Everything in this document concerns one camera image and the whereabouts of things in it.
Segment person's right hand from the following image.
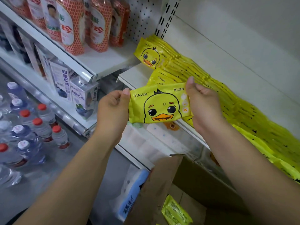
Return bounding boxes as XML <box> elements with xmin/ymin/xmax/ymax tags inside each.
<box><xmin>185</xmin><ymin>76</ymin><xmax>227</xmax><ymax>134</ymax></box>

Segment person's left hand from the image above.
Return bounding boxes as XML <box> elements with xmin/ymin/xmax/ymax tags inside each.
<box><xmin>96</xmin><ymin>88</ymin><xmax>131</xmax><ymax>146</ymax></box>

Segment white metal shelf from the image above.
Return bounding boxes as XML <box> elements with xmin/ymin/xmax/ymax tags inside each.
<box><xmin>117</xmin><ymin>0</ymin><xmax>300</xmax><ymax>195</ymax></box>

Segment brown cardboard box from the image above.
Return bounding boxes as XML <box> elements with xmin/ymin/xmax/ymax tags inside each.
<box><xmin>124</xmin><ymin>154</ymin><xmax>256</xmax><ymax>225</ymax></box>

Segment person's left forearm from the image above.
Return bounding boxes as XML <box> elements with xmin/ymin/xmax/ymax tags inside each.
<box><xmin>14</xmin><ymin>131</ymin><xmax>120</xmax><ymax>225</ymax></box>

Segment person's right forearm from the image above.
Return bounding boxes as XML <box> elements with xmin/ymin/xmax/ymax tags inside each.
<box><xmin>202</xmin><ymin>120</ymin><xmax>300</xmax><ymax>225</ymax></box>

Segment white duck tissue pack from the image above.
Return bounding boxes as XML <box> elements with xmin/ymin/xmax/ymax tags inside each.
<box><xmin>119</xmin><ymin>122</ymin><xmax>204</xmax><ymax>169</ymax></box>

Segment white pegboard shelf unit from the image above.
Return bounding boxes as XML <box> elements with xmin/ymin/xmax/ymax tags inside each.
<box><xmin>0</xmin><ymin>0</ymin><xmax>181</xmax><ymax>139</ymax></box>

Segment white blue plastic bag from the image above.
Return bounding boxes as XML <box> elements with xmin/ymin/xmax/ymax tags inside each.
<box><xmin>112</xmin><ymin>164</ymin><xmax>151</xmax><ymax>222</ymax></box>

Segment MIQI boxes with fruit print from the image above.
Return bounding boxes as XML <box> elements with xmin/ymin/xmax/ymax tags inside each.
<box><xmin>0</xmin><ymin>28</ymin><xmax>99</xmax><ymax>120</ymax></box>

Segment pack of red-capped bottles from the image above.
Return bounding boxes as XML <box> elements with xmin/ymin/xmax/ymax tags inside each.
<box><xmin>0</xmin><ymin>82</ymin><xmax>71</xmax><ymax>188</ymax></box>

